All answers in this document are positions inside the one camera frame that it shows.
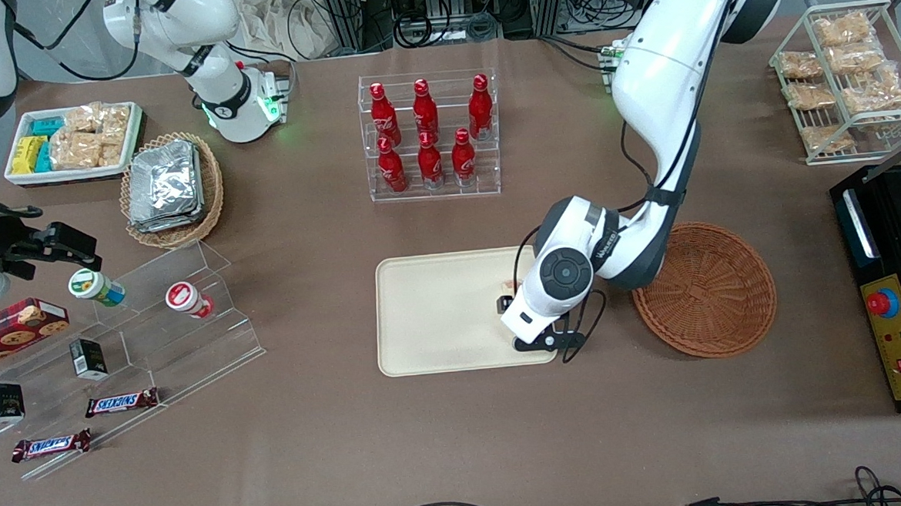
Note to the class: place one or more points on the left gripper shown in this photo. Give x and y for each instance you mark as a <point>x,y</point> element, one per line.
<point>505,304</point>

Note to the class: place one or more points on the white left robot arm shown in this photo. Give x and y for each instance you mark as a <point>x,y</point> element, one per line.
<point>664,64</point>

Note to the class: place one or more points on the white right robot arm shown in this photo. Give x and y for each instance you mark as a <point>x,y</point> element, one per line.
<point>219,103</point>

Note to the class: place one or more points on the cream plastic tray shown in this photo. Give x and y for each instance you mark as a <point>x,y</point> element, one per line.
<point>438,315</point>

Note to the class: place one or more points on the white rectangular snack tray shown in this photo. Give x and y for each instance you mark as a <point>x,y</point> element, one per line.
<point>69,176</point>

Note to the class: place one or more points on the oval tan wicker basket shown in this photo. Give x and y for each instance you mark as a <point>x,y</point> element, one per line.
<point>212,196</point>

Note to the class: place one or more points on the brown round wicker basket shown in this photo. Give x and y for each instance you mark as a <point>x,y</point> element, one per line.
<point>707,293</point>

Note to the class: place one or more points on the green capped yogurt cup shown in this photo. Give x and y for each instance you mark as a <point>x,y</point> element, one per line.
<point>94,287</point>

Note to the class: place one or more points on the teal snack packet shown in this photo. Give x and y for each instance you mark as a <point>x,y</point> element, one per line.
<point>44,158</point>
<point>48,126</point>

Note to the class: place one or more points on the clear bag of rice crackers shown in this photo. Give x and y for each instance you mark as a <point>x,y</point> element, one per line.
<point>111,154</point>
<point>85,118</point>
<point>75,149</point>
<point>116,122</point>

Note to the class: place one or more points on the yellow snack packet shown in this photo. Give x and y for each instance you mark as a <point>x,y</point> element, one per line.
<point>29,154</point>

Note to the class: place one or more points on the silver foil pouch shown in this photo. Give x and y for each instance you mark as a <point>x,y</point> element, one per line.
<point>167,225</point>
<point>163,179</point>

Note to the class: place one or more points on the red tartan cookie box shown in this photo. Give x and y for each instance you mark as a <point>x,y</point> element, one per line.
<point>11,330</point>

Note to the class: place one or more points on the red capped yogurt cup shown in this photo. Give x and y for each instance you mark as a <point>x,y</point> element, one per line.
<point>187,299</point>

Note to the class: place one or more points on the clear acrylic bottle rack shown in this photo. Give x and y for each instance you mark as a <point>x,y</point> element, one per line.
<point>435,188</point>

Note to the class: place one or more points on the clear acrylic step shelf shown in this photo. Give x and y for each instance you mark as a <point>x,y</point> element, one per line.
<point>155,353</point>

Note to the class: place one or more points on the red cola bottle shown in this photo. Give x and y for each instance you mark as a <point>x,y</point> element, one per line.
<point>480,106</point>
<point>463,160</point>
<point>392,170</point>
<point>430,164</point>
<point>384,118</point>
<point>425,109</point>

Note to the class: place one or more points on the snickers chocolate bar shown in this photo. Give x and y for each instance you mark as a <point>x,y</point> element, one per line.
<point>121,402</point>
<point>52,445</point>

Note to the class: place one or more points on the small black white box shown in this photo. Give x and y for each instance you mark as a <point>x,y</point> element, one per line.
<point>3,403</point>

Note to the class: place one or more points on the white cloth bag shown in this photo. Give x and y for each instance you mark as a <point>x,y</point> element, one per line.
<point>276,23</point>

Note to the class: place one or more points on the clear bag of fried snacks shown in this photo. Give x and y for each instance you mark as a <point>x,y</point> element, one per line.
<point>826,138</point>
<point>800,65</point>
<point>874,96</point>
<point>809,96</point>
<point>844,29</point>
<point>857,57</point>

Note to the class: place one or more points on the black control box machine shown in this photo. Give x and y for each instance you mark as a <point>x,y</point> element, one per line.
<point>894,260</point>

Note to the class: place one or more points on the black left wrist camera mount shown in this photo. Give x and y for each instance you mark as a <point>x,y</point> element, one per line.
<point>549,341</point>

